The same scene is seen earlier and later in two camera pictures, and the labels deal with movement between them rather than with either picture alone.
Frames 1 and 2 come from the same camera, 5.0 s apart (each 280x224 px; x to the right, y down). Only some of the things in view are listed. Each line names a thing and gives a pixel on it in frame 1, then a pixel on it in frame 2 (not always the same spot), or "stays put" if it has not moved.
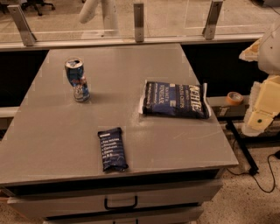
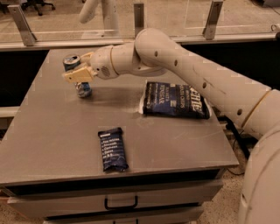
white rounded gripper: [270, 55] → [101, 63]
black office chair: [37, 3] stays put
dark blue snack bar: [111, 141] stays put
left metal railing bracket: [22, 23] stays put
